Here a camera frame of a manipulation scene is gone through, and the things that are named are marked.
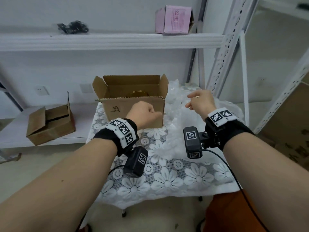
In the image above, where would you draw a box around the person's left forearm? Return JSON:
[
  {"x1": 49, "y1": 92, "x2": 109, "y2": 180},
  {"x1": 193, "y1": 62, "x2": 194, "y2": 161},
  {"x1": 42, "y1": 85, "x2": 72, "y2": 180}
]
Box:
[{"x1": 0, "y1": 137, "x2": 119, "y2": 232}]

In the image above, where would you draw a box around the person's left hand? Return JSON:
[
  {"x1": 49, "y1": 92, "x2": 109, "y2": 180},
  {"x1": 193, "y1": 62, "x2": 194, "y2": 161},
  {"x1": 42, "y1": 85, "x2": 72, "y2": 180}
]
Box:
[{"x1": 125, "y1": 101, "x2": 163, "y2": 130}]

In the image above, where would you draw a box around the black cable bundle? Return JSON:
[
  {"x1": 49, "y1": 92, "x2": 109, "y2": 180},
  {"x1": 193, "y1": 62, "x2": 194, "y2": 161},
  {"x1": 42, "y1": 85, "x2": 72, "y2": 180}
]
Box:
[{"x1": 57, "y1": 20, "x2": 89, "y2": 34}]

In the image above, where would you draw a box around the person's right forearm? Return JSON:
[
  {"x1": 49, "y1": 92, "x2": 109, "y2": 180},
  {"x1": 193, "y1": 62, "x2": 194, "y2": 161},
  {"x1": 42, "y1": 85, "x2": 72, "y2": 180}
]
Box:
[{"x1": 222, "y1": 132, "x2": 309, "y2": 232}]

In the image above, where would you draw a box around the amber glass jar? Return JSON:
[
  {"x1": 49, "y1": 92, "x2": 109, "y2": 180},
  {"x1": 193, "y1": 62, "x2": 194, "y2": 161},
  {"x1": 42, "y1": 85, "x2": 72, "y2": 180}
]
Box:
[{"x1": 128, "y1": 90, "x2": 149, "y2": 97}]

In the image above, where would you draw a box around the black wrist strap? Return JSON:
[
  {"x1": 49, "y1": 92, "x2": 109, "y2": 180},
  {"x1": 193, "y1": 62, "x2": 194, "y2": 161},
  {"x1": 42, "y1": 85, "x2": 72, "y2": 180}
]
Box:
[
  {"x1": 204, "y1": 107, "x2": 255, "y2": 151},
  {"x1": 93, "y1": 118, "x2": 139, "y2": 157}
]

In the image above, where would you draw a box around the pink paper box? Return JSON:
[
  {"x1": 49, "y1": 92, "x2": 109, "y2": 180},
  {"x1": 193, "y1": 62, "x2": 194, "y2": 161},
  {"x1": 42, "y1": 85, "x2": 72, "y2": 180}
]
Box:
[{"x1": 155, "y1": 5, "x2": 195, "y2": 34}]

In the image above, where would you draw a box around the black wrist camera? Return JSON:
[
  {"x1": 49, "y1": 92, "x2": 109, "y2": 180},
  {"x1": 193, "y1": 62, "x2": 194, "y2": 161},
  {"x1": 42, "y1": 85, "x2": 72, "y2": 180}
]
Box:
[
  {"x1": 123, "y1": 146, "x2": 149, "y2": 179},
  {"x1": 183, "y1": 127, "x2": 206, "y2": 159}
]

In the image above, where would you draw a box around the black right wrist strap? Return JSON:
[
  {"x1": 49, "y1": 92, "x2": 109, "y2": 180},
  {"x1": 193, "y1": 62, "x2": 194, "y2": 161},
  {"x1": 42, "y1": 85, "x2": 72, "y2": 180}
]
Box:
[{"x1": 204, "y1": 107, "x2": 255, "y2": 151}]

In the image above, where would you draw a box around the large brown printed carton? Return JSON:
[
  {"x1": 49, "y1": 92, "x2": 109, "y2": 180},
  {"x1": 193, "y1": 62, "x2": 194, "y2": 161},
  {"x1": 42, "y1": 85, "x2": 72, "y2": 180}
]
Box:
[{"x1": 262, "y1": 72, "x2": 309, "y2": 172}]

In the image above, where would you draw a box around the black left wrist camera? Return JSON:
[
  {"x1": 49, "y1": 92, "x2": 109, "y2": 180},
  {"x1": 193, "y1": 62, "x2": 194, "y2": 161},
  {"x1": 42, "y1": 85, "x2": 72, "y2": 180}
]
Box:
[{"x1": 123, "y1": 146, "x2": 149, "y2": 179}]

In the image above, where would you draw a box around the large bubble wrap sheet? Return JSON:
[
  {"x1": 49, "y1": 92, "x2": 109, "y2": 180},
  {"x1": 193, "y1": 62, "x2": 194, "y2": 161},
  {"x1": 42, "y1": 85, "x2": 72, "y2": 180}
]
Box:
[{"x1": 164, "y1": 79, "x2": 246, "y2": 162}]

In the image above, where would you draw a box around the black right camera cable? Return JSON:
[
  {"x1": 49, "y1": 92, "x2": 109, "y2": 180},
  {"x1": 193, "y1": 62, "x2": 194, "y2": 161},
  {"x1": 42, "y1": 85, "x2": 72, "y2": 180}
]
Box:
[{"x1": 202, "y1": 149, "x2": 270, "y2": 232}]

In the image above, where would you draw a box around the person's right hand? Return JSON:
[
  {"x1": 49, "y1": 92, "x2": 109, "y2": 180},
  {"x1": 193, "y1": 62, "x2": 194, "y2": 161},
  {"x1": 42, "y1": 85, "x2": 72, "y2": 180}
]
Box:
[{"x1": 185, "y1": 90, "x2": 217, "y2": 120}]

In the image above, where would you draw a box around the white floral lace tablecloth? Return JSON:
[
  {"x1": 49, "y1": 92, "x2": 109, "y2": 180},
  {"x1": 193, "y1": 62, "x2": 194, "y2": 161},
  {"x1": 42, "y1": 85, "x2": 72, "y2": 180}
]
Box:
[{"x1": 80, "y1": 81, "x2": 243, "y2": 230}]

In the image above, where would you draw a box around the white metal shelving rack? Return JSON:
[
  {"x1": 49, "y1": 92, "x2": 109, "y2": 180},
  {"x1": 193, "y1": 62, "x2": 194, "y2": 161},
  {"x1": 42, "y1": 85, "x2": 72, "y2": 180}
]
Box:
[
  {"x1": 239, "y1": 0, "x2": 309, "y2": 134},
  {"x1": 0, "y1": 0, "x2": 260, "y2": 165}
]

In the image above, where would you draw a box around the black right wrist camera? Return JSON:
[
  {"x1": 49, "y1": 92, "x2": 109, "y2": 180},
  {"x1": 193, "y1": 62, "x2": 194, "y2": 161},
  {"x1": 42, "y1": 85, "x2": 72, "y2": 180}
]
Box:
[{"x1": 183, "y1": 127, "x2": 206, "y2": 159}]

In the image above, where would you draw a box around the brown cardboard box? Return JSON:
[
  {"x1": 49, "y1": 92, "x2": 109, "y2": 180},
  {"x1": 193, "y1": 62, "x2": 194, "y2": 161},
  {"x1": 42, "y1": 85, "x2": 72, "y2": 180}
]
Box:
[{"x1": 92, "y1": 74, "x2": 169, "y2": 129}]

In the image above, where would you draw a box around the black left wrist strap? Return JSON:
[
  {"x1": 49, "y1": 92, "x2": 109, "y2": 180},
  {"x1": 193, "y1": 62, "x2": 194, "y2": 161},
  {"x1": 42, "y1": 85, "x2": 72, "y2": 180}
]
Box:
[{"x1": 93, "y1": 118, "x2": 139, "y2": 157}]

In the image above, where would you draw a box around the small worn cardboard carton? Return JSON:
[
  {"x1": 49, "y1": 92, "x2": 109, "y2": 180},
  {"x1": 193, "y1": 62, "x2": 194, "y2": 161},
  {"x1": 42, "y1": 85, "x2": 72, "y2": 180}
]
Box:
[{"x1": 26, "y1": 92, "x2": 76, "y2": 146}]

